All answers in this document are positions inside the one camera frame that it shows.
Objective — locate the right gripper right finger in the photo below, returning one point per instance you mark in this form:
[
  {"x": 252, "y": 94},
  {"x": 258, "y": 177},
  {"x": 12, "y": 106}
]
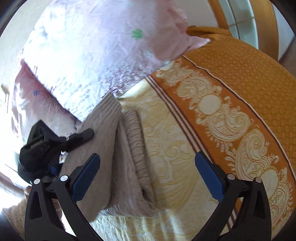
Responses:
[{"x": 254, "y": 219}]

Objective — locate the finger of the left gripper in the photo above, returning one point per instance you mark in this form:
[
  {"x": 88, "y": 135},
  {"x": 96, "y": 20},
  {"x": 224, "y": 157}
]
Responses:
[{"x": 77, "y": 139}]

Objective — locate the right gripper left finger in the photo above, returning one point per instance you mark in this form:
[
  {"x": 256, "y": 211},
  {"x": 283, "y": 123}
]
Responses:
[{"x": 41, "y": 218}]

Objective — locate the beige cable-knit sweater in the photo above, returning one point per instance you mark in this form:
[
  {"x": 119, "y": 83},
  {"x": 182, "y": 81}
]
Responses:
[{"x": 122, "y": 185}]

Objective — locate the pink floral pillow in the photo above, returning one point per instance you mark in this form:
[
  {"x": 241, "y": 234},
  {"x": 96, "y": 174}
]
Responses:
[{"x": 80, "y": 50}]

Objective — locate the yellow orange patterned bedsheet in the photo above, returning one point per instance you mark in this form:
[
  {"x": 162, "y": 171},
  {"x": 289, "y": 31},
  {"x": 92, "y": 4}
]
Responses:
[{"x": 229, "y": 100}]

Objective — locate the wooden cabinet with glass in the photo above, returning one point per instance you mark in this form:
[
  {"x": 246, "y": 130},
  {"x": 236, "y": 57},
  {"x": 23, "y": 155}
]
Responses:
[{"x": 257, "y": 23}]

